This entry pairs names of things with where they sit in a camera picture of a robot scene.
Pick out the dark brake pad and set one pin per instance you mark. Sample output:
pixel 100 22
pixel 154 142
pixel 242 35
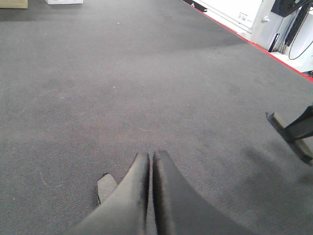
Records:
pixel 105 187
pixel 299 147

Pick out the white long box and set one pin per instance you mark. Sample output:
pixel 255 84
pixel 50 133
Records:
pixel 57 2

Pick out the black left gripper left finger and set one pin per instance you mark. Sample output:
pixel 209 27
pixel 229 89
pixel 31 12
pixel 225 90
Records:
pixel 124 211

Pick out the white conveyor side frame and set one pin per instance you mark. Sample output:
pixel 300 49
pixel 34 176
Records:
pixel 284 28

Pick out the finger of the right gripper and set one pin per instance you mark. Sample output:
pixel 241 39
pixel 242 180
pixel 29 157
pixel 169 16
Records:
pixel 302 127

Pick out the cardboard box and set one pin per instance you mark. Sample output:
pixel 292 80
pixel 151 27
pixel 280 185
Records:
pixel 14 4

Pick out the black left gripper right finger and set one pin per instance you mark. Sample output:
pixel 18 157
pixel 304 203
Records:
pixel 180 210

